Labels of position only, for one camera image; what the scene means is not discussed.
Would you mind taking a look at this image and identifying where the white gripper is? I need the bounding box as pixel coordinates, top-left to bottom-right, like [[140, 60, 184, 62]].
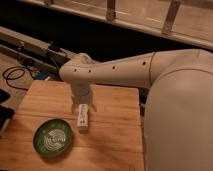
[[71, 84, 97, 113]]

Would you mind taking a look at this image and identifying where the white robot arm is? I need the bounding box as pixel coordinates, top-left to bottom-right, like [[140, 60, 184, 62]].
[[60, 49, 213, 171]]

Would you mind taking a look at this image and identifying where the green ceramic bowl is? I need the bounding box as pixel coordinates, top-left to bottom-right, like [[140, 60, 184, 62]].
[[33, 119, 73, 158]]

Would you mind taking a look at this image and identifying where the blue object behind table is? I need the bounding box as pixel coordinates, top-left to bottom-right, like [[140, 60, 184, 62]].
[[34, 70, 50, 80]]

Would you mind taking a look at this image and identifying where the dark device at left edge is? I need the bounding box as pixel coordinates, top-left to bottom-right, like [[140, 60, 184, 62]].
[[0, 89, 15, 136]]

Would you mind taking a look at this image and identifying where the black cable loop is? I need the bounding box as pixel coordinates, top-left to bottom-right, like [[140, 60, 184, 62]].
[[2, 65, 35, 91]]

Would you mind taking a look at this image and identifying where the metal window frame rail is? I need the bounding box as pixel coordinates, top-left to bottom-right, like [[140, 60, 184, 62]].
[[20, 0, 213, 50]]

